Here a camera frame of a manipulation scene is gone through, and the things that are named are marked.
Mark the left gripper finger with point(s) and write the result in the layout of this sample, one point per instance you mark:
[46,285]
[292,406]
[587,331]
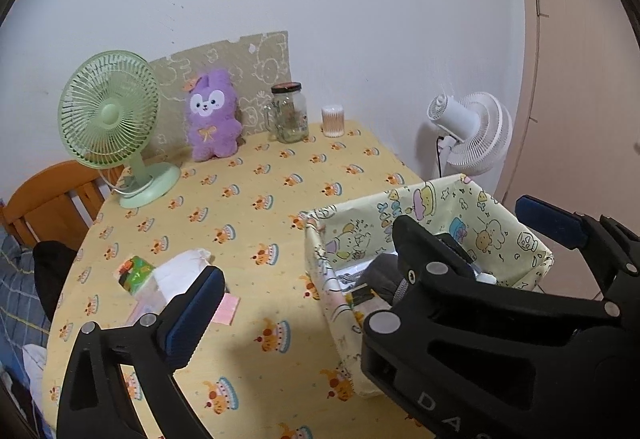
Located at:
[95,402]

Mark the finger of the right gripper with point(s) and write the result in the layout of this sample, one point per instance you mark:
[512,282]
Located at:
[449,285]
[607,246]

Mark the yellow cartoon tissue pack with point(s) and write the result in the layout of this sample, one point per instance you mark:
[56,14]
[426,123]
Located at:
[363,301]

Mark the white drawstring cloth pouch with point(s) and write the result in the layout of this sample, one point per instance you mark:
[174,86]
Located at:
[174,277]

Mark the pink paper packet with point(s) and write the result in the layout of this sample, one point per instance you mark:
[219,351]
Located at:
[226,310]

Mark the grey knit hat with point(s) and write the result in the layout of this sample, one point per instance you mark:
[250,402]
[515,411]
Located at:
[384,277]

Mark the clear plastic straw pack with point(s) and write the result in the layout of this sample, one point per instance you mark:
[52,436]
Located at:
[149,299]

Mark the green tissue pack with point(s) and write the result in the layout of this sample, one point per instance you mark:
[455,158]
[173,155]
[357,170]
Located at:
[133,273]

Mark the white cloth on bed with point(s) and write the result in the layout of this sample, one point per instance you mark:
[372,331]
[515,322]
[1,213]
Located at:
[35,360]

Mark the yellow cartoon fabric bin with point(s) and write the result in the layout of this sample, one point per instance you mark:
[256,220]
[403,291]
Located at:
[341,239]

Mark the beige door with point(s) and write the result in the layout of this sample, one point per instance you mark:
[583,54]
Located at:
[576,134]

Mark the blue plaid bedding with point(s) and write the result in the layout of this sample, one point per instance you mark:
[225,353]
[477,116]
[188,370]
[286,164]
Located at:
[23,320]

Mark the black garment on chair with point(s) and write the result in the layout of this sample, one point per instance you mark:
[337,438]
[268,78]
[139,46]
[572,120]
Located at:
[52,262]

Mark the white standing fan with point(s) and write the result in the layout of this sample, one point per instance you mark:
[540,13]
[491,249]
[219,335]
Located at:
[475,132]

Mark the yellow patterned tablecloth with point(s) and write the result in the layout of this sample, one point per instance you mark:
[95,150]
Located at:
[272,372]

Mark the cotton swab container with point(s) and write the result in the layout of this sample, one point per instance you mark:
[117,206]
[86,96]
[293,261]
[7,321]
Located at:
[333,120]

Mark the wooden chair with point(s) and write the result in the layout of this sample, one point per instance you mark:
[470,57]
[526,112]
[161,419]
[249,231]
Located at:
[59,203]

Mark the glass mason jar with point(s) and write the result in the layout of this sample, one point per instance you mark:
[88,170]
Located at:
[286,113]

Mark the purple plush toy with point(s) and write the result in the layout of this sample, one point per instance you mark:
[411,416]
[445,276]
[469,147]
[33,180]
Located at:
[213,129]

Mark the green patterned backboard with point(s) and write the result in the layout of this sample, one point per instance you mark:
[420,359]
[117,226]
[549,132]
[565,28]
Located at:
[255,63]

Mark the green desk fan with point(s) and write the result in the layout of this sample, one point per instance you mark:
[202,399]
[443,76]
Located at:
[107,113]

